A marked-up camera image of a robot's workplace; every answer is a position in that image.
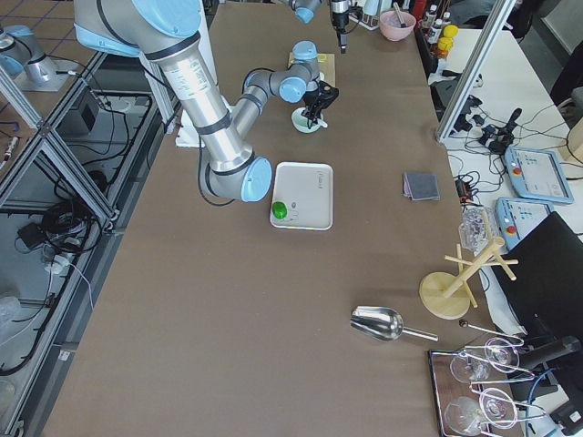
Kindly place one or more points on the teach pendant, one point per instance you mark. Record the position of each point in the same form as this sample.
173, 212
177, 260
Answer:
536, 174
517, 217

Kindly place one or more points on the aluminium frame post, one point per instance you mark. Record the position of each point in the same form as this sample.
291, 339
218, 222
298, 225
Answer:
494, 24

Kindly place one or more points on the white rabbit tray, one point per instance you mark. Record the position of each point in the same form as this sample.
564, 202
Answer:
307, 191

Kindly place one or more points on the clear plastic box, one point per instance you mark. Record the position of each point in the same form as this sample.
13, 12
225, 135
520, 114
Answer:
478, 226

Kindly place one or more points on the steel scoop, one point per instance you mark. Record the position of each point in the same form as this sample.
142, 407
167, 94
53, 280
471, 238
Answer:
384, 323

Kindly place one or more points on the green lime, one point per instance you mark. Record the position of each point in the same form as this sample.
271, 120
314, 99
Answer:
279, 210

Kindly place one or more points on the wooden cutting board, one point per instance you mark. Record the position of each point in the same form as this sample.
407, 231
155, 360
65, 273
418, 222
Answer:
329, 68

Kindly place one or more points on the wooden mug tree stand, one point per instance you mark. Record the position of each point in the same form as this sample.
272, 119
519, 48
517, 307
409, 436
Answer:
449, 297

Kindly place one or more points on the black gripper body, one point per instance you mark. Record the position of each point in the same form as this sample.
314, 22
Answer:
338, 19
312, 99

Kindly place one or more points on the black monitor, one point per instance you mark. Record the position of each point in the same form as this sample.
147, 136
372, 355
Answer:
546, 296

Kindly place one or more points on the wine glass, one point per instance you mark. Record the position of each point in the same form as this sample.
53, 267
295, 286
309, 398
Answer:
502, 355
498, 408
464, 417
467, 368

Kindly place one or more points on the light green bowl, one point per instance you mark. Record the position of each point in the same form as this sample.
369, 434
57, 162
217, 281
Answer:
299, 121

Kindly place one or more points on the grey folded cloth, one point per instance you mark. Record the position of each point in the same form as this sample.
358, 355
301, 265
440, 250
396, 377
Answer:
421, 186

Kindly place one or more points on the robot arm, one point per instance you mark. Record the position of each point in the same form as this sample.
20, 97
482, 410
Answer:
168, 34
305, 11

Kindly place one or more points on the pink bowl with ice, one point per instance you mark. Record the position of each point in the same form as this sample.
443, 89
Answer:
394, 27

